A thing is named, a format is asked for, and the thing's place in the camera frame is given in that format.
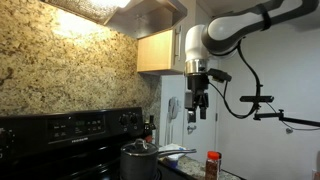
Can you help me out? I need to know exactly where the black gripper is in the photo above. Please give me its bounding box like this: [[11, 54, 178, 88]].
[[184, 73, 210, 120]]

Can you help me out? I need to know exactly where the glass lid with steel rim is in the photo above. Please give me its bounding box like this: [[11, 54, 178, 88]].
[[120, 137, 160, 157]]

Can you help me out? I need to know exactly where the blue jar with white lid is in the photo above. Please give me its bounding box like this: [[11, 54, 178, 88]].
[[165, 155, 180, 170]]

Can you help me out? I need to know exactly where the spice jar with red lid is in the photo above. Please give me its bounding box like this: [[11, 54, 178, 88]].
[[204, 150, 222, 180]]

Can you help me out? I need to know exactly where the dark glass bottle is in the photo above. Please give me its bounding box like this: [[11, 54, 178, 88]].
[[148, 114, 157, 145]]

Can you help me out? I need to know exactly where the black stove knob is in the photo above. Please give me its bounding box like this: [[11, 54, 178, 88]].
[[0, 128, 16, 152], [129, 112, 140, 125], [118, 113, 130, 126]]

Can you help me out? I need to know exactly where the steel range hood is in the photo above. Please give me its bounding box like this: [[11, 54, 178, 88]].
[[39, 0, 188, 40]]

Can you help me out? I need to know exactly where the black electric stove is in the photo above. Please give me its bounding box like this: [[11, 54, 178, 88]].
[[0, 106, 198, 180]]

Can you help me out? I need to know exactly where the white wall phone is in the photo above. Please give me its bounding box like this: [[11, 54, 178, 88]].
[[164, 96, 181, 146]]

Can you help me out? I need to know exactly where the silver door handle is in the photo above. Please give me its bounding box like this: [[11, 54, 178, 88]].
[[186, 124, 198, 135]]

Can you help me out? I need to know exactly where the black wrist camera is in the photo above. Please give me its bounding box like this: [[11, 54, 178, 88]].
[[208, 67, 233, 84]]

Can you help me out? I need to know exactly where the black bar-shaped camera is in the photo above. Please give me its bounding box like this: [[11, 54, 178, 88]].
[[239, 95, 275, 103]]

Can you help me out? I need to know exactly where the silver cabinet handle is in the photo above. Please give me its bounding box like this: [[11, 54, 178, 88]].
[[175, 25, 183, 62]]

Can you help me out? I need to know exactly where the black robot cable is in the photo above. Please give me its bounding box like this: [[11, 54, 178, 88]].
[[208, 42, 263, 120]]

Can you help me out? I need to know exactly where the light wooden wall cabinet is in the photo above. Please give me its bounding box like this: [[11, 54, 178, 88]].
[[136, 24, 195, 76]]

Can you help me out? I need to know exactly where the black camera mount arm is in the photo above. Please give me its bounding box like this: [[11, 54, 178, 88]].
[[252, 102, 320, 128]]

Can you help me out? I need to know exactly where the grey pot with steel handle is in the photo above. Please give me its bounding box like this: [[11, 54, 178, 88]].
[[119, 148, 198, 180]]

